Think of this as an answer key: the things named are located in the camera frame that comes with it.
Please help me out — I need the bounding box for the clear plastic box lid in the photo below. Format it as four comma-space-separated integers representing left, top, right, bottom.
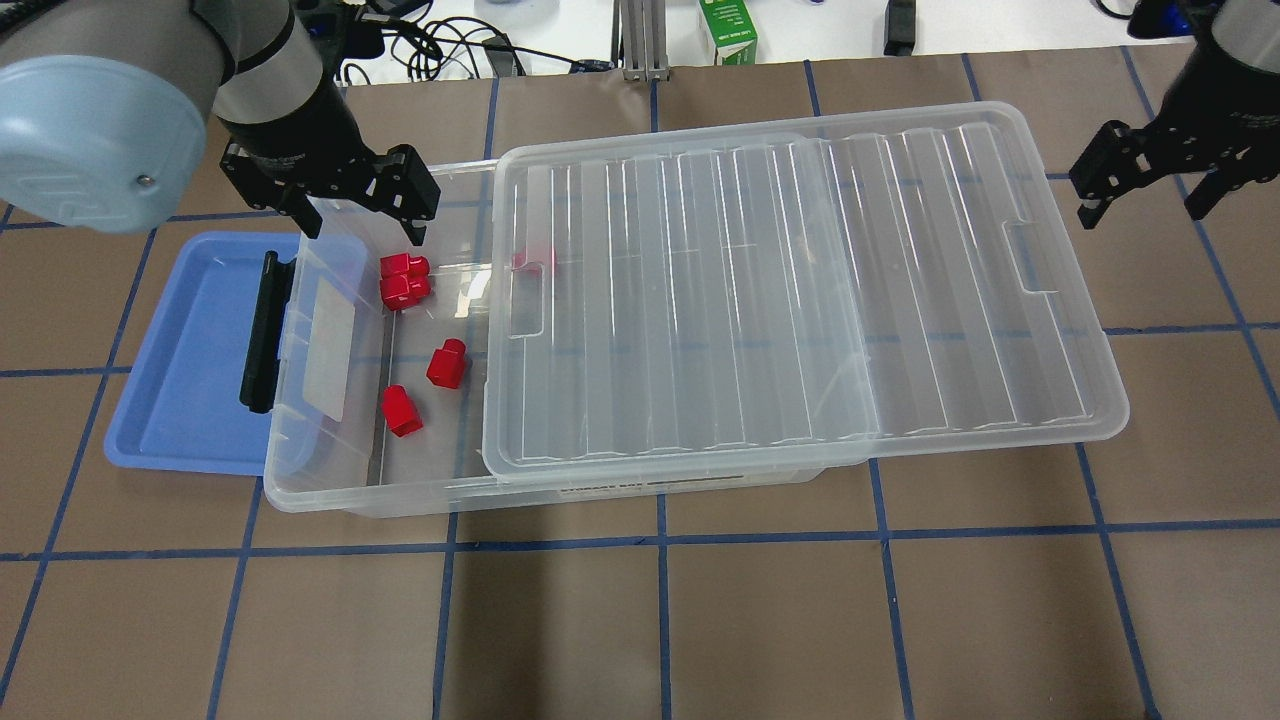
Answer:
481, 101, 1130, 482

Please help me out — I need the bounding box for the aluminium frame post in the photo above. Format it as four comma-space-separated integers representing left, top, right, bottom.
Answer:
612, 0, 669, 82

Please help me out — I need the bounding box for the red block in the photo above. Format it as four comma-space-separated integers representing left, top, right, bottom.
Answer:
379, 274, 433, 313
511, 247, 557, 275
424, 338, 468, 389
381, 384, 424, 438
379, 252, 431, 278

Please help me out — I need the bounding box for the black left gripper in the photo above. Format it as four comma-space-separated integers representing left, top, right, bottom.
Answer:
218, 95, 442, 247

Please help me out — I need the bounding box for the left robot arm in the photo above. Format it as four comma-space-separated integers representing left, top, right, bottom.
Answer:
1, 1, 442, 246

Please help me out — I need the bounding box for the blue plastic tray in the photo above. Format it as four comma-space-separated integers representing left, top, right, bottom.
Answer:
104, 231, 371, 475

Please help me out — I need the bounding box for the clear plastic storage box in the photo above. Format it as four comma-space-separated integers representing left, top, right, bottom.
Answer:
264, 161, 819, 518

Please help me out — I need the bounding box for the black power adapter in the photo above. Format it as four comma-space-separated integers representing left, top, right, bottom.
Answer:
882, 0, 916, 56

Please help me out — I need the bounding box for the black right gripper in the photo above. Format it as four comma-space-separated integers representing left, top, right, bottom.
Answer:
1070, 70, 1279, 229

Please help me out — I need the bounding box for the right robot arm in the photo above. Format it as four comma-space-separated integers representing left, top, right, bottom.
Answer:
212, 1, 1277, 246

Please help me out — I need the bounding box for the green white carton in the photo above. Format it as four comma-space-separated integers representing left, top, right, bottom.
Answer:
696, 0, 760, 67

